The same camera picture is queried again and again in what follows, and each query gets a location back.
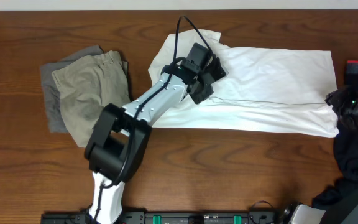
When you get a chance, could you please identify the black mounting rail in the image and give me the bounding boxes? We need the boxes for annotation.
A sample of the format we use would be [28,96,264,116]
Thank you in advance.
[40,211,290,224]

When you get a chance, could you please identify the black garment pile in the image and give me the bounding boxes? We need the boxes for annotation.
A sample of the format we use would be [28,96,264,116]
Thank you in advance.
[312,119,358,210]

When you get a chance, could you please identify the grey folded garment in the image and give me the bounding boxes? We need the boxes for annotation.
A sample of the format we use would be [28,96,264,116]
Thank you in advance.
[39,45,103,133]

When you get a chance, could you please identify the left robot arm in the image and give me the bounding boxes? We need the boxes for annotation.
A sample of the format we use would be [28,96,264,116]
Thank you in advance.
[85,44,227,223]

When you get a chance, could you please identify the khaki folded shorts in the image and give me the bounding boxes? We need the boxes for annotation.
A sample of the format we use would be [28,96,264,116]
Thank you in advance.
[52,51,131,147]

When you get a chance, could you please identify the white t-shirt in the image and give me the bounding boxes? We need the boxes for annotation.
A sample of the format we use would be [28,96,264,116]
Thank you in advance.
[149,30,338,138]

